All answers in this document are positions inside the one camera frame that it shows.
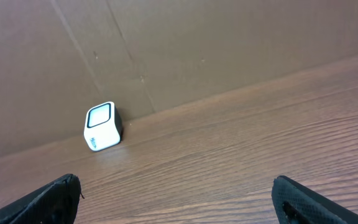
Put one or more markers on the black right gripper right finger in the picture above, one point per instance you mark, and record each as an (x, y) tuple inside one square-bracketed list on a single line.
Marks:
[(296, 204)]

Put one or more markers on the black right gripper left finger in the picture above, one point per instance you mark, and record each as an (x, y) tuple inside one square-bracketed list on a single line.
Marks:
[(55, 202)]

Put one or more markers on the white barcode scanner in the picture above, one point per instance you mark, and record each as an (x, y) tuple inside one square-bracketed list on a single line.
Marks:
[(103, 126)]

